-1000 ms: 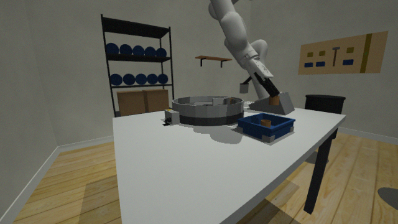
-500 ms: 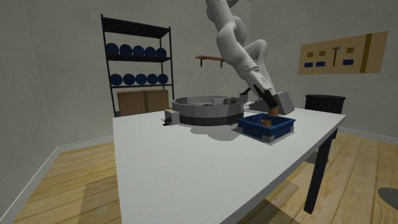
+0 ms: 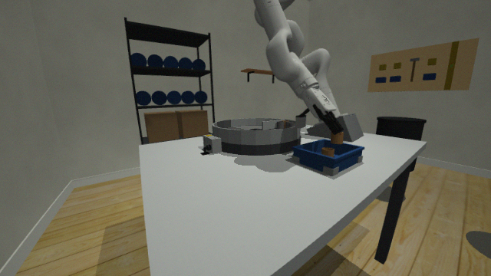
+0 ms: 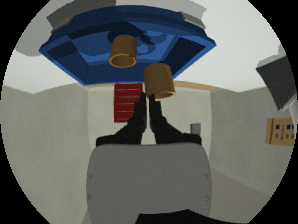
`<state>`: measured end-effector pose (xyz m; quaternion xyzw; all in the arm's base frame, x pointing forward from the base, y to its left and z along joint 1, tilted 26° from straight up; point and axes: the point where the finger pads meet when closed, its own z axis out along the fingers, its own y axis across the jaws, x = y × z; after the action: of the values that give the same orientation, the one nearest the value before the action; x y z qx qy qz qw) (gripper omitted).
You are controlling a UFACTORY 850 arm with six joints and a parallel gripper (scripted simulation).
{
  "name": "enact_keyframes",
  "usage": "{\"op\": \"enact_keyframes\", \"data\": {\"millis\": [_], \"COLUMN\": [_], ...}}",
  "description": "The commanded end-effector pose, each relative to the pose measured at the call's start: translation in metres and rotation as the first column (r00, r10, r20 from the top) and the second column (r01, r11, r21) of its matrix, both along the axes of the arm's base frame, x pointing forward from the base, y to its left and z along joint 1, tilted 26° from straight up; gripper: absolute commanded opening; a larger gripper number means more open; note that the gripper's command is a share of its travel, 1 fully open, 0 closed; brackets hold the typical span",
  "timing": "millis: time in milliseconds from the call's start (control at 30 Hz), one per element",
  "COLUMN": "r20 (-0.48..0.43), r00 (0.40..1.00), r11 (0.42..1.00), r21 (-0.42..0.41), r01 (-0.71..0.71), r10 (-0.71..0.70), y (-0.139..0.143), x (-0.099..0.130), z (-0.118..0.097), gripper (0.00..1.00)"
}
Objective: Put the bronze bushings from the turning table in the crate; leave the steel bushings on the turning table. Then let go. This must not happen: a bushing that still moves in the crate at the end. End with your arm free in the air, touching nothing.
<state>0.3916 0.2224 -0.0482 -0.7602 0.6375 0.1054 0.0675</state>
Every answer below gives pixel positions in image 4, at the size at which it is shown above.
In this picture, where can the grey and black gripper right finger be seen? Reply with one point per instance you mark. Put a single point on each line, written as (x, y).
(164, 132)

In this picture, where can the bronze bushing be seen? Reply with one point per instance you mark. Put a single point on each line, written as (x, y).
(157, 79)
(124, 47)

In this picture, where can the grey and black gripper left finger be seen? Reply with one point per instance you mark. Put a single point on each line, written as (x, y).
(134, 129)

